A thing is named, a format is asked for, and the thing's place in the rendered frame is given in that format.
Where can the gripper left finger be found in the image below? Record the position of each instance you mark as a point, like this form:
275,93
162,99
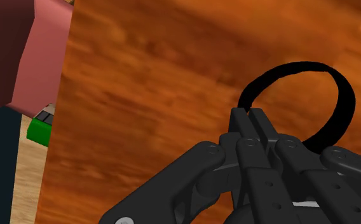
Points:
180,173

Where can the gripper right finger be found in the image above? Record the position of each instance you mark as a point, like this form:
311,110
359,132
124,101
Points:
329,186

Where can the green box with dark top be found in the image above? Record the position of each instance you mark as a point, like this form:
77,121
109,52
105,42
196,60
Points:
38,133

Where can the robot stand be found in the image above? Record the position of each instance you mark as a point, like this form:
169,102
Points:
41,52

